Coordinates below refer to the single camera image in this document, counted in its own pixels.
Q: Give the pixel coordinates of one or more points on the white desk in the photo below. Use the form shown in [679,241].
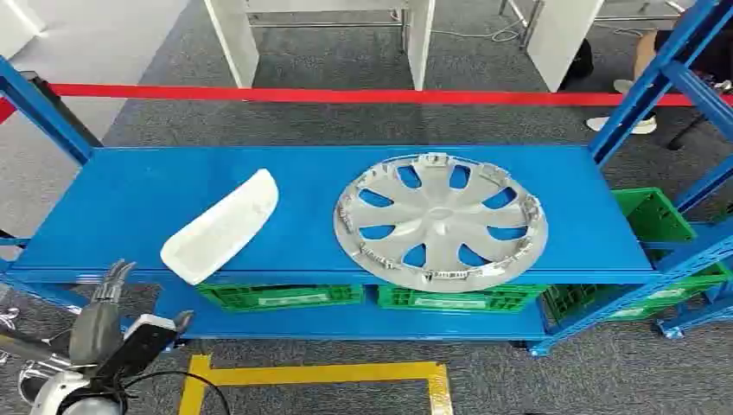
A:
[235,40]

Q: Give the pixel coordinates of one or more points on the white plastic car part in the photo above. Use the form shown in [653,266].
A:
[220,229]

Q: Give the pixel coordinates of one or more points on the silver wheel hubcap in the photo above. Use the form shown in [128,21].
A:
[441,220]

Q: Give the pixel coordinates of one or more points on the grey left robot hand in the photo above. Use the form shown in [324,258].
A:
[97,329]

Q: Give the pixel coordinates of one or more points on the blue perforated side rack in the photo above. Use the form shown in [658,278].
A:
[698,252]

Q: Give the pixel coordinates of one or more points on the blue metal shelf rack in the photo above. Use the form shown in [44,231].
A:
[286,212]

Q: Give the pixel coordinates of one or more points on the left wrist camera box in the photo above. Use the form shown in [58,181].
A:
[137,343]

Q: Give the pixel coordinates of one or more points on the red barrier tape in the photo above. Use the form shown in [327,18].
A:
[343,94]

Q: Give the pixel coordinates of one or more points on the green plastic crate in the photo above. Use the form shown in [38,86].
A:
[650,215]
[280,296]
[458,298]

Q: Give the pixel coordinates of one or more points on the white desk panel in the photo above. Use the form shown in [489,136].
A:
[561,40]

